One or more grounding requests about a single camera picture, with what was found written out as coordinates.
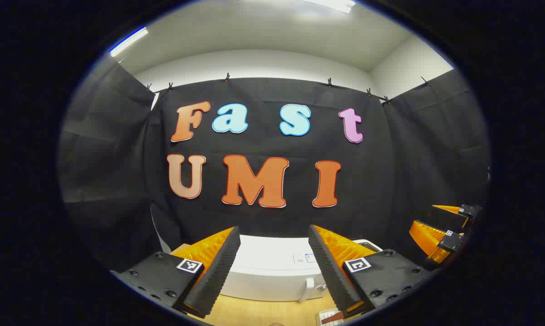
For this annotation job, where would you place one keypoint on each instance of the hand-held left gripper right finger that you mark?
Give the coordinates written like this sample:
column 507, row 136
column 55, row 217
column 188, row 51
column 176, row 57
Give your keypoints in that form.
column 331, row 276

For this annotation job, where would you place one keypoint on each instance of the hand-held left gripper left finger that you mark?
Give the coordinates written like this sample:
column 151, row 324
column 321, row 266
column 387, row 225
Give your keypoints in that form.
column 218, row 276

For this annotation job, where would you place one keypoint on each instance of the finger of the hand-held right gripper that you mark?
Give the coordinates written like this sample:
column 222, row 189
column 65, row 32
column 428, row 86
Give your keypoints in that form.
column 451, row 242
column 469, row 210

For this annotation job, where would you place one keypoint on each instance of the red meat piece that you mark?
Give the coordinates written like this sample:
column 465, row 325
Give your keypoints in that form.
column 332, row 319

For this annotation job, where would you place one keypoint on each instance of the white microwave oven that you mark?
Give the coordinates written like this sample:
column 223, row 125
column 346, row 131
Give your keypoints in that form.
column 267, row 262

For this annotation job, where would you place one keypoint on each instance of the white ridged tray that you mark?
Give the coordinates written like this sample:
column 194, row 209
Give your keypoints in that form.
column 326, row 312

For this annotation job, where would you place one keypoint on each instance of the white toaster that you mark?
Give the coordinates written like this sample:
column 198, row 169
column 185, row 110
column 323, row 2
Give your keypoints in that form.
column 371, row 244

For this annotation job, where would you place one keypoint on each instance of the black backdrop cloth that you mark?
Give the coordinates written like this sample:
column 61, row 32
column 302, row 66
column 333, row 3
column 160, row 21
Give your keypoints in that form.
column 263, row 217

